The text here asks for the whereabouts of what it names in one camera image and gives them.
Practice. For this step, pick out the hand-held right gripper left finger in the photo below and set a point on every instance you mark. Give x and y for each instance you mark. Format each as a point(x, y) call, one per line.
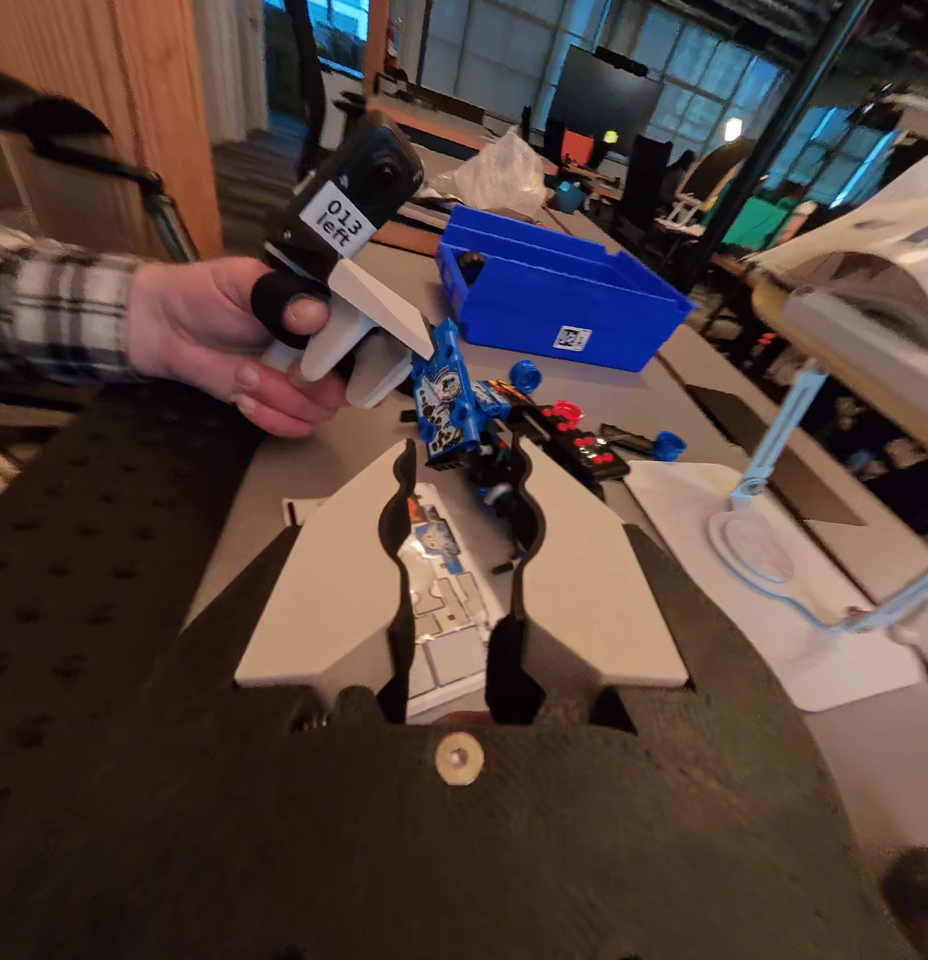
point(329, 600)

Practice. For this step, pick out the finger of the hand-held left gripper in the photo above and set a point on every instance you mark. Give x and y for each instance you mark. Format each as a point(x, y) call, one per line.
point(381, 375)
point(381, 304)

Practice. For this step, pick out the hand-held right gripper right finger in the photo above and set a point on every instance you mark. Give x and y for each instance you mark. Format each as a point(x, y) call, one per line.
point(591, 600)

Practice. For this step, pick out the blue printed toy panel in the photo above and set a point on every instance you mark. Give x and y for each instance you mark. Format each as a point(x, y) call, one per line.
point(445, 397)

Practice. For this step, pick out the black toy vehicle model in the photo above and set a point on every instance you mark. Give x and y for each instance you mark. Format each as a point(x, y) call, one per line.
point(576, 442)

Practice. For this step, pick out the person's left forearm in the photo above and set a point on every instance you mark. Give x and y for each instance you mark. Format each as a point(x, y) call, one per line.
point(51, 307)

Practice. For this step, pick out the person's left hand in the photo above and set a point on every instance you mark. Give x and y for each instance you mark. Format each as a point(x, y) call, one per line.
point(194, 322)

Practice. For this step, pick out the colourful sticker sheet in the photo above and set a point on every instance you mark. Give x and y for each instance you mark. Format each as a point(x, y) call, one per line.
point(449, 615)

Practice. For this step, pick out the white book stand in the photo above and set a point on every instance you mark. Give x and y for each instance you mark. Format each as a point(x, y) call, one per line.
point(734, 600)

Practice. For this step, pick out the clear plastic bag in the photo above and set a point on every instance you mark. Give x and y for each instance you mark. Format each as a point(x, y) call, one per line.
point(501, 176)

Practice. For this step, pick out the blue round toy piece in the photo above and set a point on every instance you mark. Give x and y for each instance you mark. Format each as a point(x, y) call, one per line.
point(671, 445)
point(525, 375)

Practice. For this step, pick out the blue plastic bin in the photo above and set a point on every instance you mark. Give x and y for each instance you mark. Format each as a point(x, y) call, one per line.
point(569, 307)

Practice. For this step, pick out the black perforated board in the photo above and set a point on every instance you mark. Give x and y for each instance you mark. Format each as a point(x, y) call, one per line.
point(96, 525)

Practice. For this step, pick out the black monitor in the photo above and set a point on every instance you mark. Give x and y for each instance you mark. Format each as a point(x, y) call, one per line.
point(603, 94)

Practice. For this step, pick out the wooden cabinet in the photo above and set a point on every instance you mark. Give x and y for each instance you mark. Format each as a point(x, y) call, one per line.
point(96, 112)

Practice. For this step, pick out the green chair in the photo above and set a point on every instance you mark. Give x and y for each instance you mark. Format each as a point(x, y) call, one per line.
point(764, 221)

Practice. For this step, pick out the black pole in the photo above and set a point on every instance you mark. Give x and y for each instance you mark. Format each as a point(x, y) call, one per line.
point(779, 142)

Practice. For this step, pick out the open instruction booklet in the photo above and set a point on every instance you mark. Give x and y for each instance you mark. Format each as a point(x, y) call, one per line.
point(869, 225)

